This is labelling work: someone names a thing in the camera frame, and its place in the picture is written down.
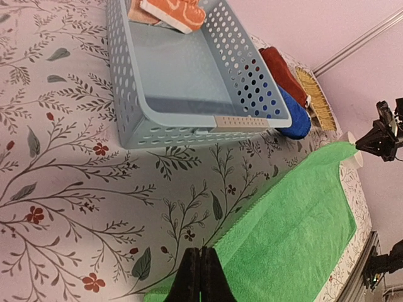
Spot light blue plastic basket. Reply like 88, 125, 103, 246
106, 1, 292, 149

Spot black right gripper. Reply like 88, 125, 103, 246
355, 98, 402, 162

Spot white bowl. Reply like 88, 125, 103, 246
338, 131, 365, 171

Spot right aluminium frame post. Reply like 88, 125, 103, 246
313, 8, 402, 77

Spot brown rolled towel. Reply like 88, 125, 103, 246
259, 47, 308, 109

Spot yellow woven bamboo tray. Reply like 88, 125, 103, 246
295, 67, 337, 131

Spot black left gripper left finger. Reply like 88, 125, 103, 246
165, 248, 200, 302

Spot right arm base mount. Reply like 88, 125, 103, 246
362, 241, 402, 290

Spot orange bunny pattern towel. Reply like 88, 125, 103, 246
128, 0, 206, 34

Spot blue rolled towel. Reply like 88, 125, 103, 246
276, 85, 311, 140

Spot green towel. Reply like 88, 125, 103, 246
144, 142, 356, 301

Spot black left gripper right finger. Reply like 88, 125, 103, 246
200, 247, 236, 302

